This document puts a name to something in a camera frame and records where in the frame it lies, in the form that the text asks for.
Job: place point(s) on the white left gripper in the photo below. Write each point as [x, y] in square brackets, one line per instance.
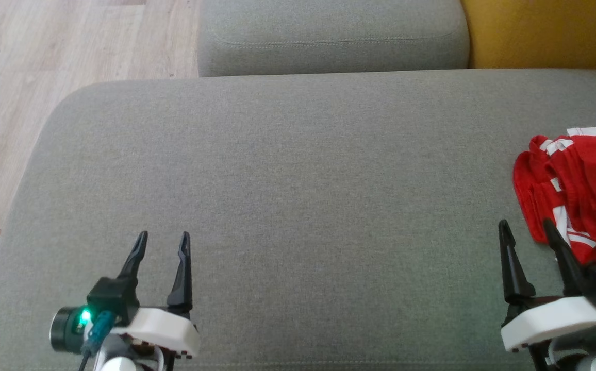
[166, 332]

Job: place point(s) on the yellow sofa backrest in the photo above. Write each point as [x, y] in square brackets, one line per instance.
[545, 31]

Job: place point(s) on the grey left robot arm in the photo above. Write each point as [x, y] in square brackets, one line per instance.
[120, 360]

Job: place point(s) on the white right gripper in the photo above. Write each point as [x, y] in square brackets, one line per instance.
[556, 322]

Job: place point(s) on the large grey sofa seat cushion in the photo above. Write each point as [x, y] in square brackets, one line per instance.
[303, 196]

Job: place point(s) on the small grey sofa seat cushion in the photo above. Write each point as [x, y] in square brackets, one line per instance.
[329, 36]

